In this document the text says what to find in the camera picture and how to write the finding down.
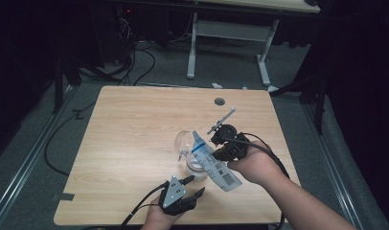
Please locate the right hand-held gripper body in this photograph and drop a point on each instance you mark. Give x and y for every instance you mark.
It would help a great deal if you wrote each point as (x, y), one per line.
(235, 148)

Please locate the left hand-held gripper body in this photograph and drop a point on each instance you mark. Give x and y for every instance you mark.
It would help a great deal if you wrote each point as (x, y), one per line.
(174, 193)

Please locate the white and blue milk pouch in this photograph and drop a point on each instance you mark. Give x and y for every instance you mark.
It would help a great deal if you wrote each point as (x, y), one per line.
(215, 167)

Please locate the glass jar with hinged lid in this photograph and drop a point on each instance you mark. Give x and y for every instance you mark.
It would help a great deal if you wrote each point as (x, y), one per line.
(183, 142)

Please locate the person's right hand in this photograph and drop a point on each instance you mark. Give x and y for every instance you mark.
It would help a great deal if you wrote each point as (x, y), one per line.
(258, 166)

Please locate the person's left hand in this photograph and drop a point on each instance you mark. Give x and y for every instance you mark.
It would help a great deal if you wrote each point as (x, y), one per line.
(157, 222)

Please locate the dark round table grommet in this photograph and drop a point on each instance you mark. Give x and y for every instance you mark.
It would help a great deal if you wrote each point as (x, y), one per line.
(219, 102)

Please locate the small white floor object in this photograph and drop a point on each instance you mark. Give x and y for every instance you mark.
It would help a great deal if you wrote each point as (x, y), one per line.
(217, 85)

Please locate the black metal stand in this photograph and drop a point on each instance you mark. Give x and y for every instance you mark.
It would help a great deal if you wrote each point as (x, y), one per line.
(320, 99)
(59, 86)

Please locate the grey tape strip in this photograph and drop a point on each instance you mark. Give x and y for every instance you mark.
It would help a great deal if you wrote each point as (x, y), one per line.
(64, 196)

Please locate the metal floor rail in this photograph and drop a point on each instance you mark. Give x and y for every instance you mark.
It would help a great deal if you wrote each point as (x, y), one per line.
(333, 159)
(20, 172)

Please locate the white metal frame desk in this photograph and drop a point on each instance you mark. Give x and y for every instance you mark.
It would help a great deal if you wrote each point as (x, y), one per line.
(229, 31)

